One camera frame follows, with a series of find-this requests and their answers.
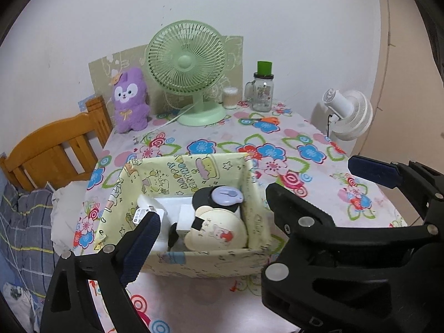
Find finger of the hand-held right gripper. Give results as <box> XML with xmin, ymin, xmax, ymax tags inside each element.
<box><xmin>348</xmin><ymin>155</ymin><xmax>444</xmax><ymax>223</ymax></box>
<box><xmin>261</xmin><ymin>182</ymin><xmax>439</xmax><ymax>314</ymax></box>

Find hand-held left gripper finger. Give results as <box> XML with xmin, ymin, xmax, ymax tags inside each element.
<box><xmin>40</xmin><ymin>210</ymin><xmax>162</xmax><ymax>333</ymax></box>

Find black car key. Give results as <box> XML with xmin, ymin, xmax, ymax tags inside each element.
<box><xmin>168</xmin><ymin>223</ymin><xmax>190</xmax><ymax>248</ymax></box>

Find large white charger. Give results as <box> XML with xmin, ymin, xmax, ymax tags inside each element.
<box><xmin>133</xmin><ymin>194</ymin><xmax>168</xmax><ymax>252</ymax></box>

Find small white charger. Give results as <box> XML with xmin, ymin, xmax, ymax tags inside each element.
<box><xmin>177</xmin><ymin>204</ymin><xmax>203</xmax><ymax>241</ymax></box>

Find cream round compact mirror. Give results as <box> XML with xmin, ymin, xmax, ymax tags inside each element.
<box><xmin>183</xmin><ymin>205</ymin><xmax>248</xmax><ymax>251</ymax></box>

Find yellow cartoon storage box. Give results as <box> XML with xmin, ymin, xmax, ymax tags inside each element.
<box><xmin>94</xmin><ymin>153</ymin><xmax>273</xmax><ymax>280</ymax></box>

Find black round stand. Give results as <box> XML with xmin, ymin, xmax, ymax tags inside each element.
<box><xmin>192</xmin><ymin>186</ymin><xmax>243</xmax><ymax>212</ymax></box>

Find white standing fan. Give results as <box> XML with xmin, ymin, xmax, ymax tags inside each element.
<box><xmin>310</xmin><ymin>89</ymin><xmax>373</xmax><ymax>142</ymax></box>

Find floral tablecloth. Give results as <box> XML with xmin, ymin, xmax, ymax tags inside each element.
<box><xmin>52</xmin><ymin>102</ymin><xmax>408</xmax><ymax>333</ymax></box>

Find white pillow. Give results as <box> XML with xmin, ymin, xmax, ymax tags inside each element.
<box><xmin>50</xmin><ymin>180</ymin><xmax>91</xmax><ymax>250</ymax></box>

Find beige door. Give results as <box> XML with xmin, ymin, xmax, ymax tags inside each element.
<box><xmin>361</xmin><ymin>0</ymin><xmax>444</xmax><ymax>167</ymax></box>

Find glass jar with green lid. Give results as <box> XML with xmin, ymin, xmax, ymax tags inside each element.
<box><xmin>244</xmin><ymin>61</ymin><xmax>275</xmax><ymax>112</ymax></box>

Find grey plaid blanket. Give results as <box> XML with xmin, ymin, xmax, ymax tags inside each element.
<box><xmin>0</xmin><ymin>180</ymin><xmax>61</xmax><ymax>320</ymax></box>

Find cotton swab jar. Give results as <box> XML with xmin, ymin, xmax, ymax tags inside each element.
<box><xmin>222</xmin><ymin>87</ymin><xmax>239</xmax><ymax>110</ymax></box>

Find white printed cloth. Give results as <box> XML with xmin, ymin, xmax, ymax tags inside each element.
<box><xmin>3</xmin><ymin>282</ymin><xmax>39</xmax><ymax>320</ymax></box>

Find purple plush toy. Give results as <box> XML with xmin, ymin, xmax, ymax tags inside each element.
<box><xmin>111</xmin><ymin>67</ymin><xmax>151</xmax><ymax>134</ymax></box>

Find green desk fan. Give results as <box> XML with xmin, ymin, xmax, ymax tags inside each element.
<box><xmin>146</xmin><ymin>21</ymin><xmax>229</xmax><ymax>126</ymax></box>

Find orange handled scissors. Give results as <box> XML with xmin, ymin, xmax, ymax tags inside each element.
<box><xmin>248</xmin><ymin>116</ymin><xmax>281</xmax><ymax>125</ymax></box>

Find white fan cable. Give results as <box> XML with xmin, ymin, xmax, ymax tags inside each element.
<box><xmin>147</xmin><ymin>104</ymin><xmax>195</xmax><ymax>132</ymax></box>

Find beige cartoon wall mat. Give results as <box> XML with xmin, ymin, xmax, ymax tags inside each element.
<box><xmin>88</xmin><ymin>35</ymin><xmax>244</xmax><ymax>115</ymax></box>

